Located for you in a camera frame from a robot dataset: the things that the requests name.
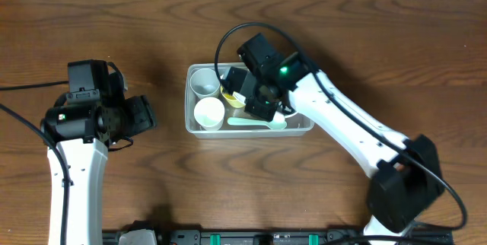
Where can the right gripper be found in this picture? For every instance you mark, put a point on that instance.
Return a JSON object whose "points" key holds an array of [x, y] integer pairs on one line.
{"points": [[259, 106]]}

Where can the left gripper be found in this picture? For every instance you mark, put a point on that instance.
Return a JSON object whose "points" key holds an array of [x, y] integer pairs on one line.
{"points": [[141, 112]]}

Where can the white plastic spoon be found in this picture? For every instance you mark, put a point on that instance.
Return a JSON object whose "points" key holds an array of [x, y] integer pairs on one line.
{"points": [[234, 121]]}

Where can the yellow plastic cup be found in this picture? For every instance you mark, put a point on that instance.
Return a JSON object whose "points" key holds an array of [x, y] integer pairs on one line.
{"points": [[232, 101]]}

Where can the white plastic bowl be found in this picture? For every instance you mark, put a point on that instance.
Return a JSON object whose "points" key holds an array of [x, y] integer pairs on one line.
{"points": [[289, 115]]}

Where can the white plastic cup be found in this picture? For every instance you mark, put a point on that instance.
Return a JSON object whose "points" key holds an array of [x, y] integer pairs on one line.
{"points": [[209, 113]]}

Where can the grey plastic cup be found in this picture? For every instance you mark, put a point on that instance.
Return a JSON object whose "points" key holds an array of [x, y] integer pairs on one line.
{"points": [[204, 83]]}

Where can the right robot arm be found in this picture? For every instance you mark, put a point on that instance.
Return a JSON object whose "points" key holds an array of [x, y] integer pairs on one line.
{"points": [[405, 174]]}

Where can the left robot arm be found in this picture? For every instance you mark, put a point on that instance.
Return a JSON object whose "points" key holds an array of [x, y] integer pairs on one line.
{"points": [[82, 128]]}

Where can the clear plastic storage container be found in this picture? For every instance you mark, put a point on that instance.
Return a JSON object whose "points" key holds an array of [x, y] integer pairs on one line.
{"points": [[297, 124]]}

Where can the black mounting rail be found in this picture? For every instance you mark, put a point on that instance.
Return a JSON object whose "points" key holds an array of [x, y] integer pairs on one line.
{"points": [[196, 237]]}

